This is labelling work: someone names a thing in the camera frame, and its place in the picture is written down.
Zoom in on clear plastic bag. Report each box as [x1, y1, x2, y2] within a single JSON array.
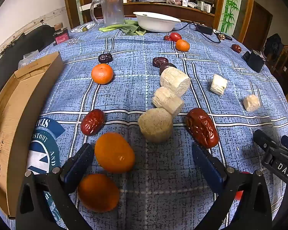
[[18, 50, 39, 69]]

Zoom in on large red date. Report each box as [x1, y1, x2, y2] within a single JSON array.
[[184, 108, 220, 149], [80, 109, 105, 136]]

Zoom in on white bowl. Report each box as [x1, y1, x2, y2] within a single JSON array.
[[133, 11, 181, 32]]

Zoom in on green bamboo wall decal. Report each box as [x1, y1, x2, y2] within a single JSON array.
[[220, 0, 240, 33]]

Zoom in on blue plaid tablecloth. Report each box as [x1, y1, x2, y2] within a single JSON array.
[[12, 17, 288, 230]]

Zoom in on black round fan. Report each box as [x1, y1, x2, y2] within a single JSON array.
[[264, 34, 285, 58]]

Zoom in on clear plastic pitcher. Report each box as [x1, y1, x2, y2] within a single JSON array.
[[90, 0, 125, 27]]

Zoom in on black power adapter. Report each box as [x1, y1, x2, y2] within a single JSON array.
[[195, 24, 214, 35]]

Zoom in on black sofa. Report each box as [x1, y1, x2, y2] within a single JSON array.
[[0, 25, 57, 94]]

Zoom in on dark purple date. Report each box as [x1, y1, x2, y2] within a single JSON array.
[[98, 53, 114, 64], [152, 57, 169, 67]]

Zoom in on black cable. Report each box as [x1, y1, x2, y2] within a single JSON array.
[[175, 22, 221, 44]]

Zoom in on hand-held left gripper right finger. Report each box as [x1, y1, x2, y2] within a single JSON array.
[[192, 143, 273, 230]]

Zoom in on pink and black box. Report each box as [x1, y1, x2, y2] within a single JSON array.
[[52, 23, 70, 46]]

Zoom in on orange mandarin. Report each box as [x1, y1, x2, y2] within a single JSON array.
[[94, 132, 135, 173], [77, 174, 120, 213], [91, 63, 114, 85], [175, 39, 190, 52]]

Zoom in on dark purple plum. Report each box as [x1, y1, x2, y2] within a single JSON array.
[[159, 62, 177, 75]]

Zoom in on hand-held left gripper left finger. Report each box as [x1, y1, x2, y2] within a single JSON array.
[[16, 143, 95, 230]]

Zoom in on small pale sugarcane chunk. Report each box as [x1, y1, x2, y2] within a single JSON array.
[[209, 74, 228, 96], [243, 94, 261, 112]]

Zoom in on green leafy vegetable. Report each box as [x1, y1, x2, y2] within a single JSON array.
[[98, 20, 147, 36]]

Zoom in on wooden counter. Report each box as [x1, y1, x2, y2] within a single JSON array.
[[82, 1, 216, 29]]

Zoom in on brown cardboard box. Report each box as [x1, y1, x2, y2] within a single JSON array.
[[0, 51, 65, 219]]

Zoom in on black device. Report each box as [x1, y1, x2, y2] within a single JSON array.
[[242, 50, 265, 73]]

